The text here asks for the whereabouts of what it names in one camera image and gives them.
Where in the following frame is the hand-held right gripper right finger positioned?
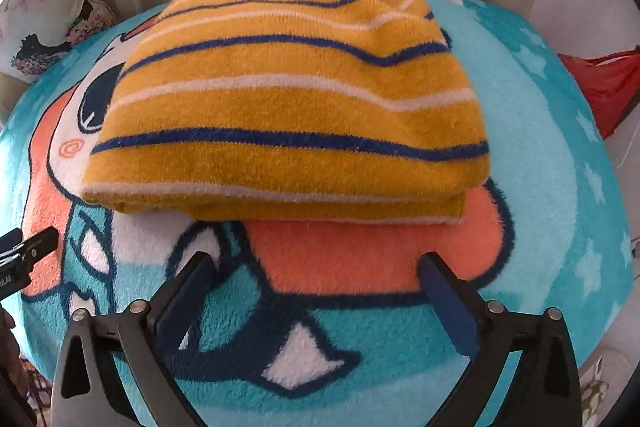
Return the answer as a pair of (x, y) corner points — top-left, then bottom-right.
(417, 252), (584, 427)

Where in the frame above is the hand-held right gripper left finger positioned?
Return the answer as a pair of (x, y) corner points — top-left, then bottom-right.
(50, 251), (219, 427)

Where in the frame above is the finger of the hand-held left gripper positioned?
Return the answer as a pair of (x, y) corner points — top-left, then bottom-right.
(0, 226), (60, 269)

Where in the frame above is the yellow striped knit sweater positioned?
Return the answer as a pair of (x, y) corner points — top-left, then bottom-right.
(81, 0), (493, 227)

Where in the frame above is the teal cartoon printed blanket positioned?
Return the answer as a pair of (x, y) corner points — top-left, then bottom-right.
(0, 0), (636, 427)

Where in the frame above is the white cushion with dark figure print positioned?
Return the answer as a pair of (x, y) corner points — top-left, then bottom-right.
(0, 0), (121, 82)

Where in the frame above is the red cloth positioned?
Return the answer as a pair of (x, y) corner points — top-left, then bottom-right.
(557, 51), (640, 140)

